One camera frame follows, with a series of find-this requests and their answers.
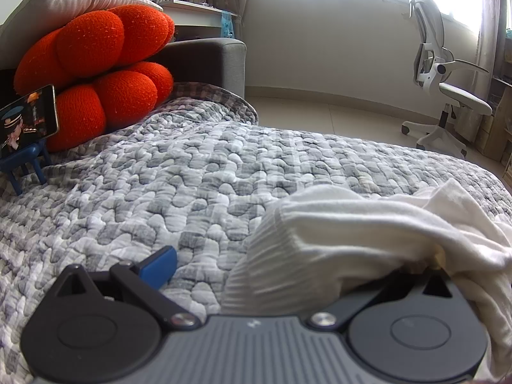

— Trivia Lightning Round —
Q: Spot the white cotton garment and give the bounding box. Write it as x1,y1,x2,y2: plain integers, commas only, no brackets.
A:
220,178,512,380

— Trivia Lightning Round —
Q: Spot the dark grey sofa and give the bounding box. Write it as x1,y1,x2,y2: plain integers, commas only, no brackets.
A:
154,38,246,99

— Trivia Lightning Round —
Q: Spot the blue printed bag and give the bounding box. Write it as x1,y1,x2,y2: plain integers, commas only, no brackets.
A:
220,11,235,38

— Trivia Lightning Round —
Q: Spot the orange flower-shaped cushion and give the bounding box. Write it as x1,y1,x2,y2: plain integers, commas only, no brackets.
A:
14,5,175,153

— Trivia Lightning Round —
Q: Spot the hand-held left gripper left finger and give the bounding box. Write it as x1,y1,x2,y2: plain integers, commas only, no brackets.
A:
49,247,202,332

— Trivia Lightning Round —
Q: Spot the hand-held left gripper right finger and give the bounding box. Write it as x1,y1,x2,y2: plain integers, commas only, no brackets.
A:
307,269,467,330

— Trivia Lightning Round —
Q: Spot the wooden shelf unit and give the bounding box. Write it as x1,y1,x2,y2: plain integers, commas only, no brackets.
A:
476,28,512,169

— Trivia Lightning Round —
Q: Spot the white office chair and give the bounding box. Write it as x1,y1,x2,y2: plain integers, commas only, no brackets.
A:
401,0,493,160

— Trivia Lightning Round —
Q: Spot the smartphone playing video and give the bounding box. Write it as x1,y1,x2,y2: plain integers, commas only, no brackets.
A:
0,85,60,158

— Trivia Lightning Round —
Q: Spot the grey checked quilted blanket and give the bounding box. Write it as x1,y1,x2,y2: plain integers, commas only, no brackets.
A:
0,82,512,384

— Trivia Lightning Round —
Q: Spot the blue stool-shaped phone stand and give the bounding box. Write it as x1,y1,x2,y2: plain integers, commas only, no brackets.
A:
0,141,51,196

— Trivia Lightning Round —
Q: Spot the white pillow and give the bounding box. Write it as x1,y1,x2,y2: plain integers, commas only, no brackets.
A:
0,0,164,46

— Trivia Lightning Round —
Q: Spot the white shelf desk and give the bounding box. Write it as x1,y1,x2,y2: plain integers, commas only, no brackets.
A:
158,0,241,43

